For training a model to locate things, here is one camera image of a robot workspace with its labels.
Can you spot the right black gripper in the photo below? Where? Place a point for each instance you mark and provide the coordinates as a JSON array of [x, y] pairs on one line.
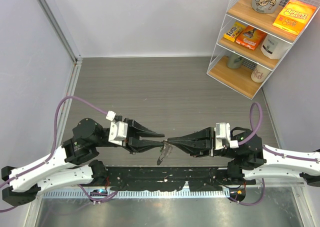
[[198, 143]]

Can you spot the yellow candy packet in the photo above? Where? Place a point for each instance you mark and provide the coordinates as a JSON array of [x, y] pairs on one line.
[[234, 31]]

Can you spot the white wire wooden shelf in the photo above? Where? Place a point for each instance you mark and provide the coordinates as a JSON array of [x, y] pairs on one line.
[[240, 79]]

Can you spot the cream cup red writing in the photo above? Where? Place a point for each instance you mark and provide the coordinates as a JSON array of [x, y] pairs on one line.
[[259, 74]]

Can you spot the orange yellow snack box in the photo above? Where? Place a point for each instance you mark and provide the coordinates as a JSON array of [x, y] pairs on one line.
[[294, 16]]

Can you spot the white labelled pouch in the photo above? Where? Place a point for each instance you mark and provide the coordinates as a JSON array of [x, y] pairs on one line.
[[274, 48]]

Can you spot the white slotted cable duct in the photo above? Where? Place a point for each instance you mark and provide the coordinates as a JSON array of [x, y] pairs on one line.
[[76, 193]]

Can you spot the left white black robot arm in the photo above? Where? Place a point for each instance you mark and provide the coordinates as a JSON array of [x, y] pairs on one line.
[[74, 162]]

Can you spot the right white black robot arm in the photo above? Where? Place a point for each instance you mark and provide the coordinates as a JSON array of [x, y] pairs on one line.
[[250, 159]]

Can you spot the grey green cup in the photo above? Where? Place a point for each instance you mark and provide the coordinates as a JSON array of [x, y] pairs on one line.
[[234, 61]]

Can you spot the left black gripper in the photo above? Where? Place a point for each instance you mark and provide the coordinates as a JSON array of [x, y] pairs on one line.
[[135, 130]]

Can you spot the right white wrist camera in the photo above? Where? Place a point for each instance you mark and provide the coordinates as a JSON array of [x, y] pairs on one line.
[[223, 137]]

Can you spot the orange snack packet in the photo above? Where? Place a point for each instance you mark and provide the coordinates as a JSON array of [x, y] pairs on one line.
[[250, 37]]

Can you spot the silver keys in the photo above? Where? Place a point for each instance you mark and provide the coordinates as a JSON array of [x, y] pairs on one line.
[[165, 151]]

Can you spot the aluminium frame rail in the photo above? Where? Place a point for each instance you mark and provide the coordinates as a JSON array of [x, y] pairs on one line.
[[59, 25]]

